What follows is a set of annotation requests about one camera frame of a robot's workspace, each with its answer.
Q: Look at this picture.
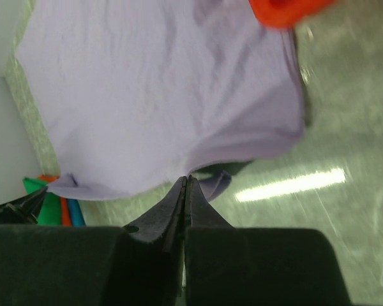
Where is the red plastic bin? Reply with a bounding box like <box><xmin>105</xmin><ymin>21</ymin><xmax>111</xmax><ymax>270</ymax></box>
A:
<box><xmin>249</xmin><ymin>0</ymin><xmax>334</xmax><ymax>29</ymax></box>

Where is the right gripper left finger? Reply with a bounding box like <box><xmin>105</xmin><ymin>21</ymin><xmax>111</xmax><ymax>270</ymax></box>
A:
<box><xmin>123</xmin><ymin>176</ymin><xmax>188</xmax><ymax>252</ymax></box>

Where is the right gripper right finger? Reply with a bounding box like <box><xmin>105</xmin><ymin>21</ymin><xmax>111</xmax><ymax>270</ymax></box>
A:
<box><xmin>184</xmin><ymin>175</ymin><xmax>232</xmax><ymax>228</ymax></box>

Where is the orange folded t-shirt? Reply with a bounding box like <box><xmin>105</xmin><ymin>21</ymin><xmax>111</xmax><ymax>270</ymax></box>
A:
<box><xmin>38</xmin><ymin>175</ymin><xmax>72</xmax><ymax>226</ymax></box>

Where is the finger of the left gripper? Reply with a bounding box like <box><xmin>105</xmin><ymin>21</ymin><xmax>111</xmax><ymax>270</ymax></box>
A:
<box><xmin>0</xmin><ymin>186</ymin><xmax>47</xmax><ymax>223</ymax></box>

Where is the green folded t-shirt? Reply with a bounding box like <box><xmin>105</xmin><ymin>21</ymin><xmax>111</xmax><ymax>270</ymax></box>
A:
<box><xmin>22</xmin><ymin>175</ymin><xmax>62</xmax><ymax>226</ymax></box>

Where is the purple t-shirt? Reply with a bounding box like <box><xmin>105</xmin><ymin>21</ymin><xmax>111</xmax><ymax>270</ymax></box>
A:
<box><xmin>15</xmin><ymin>1</ymin><xmax>304</xmax><ymax>200</ymax></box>

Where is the blue folded t-shirt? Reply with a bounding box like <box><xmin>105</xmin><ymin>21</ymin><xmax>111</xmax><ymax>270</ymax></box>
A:
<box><xmin>67</xmin><ymin>199</ymin><xmax>86</xmax><ymax>227</ymax></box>

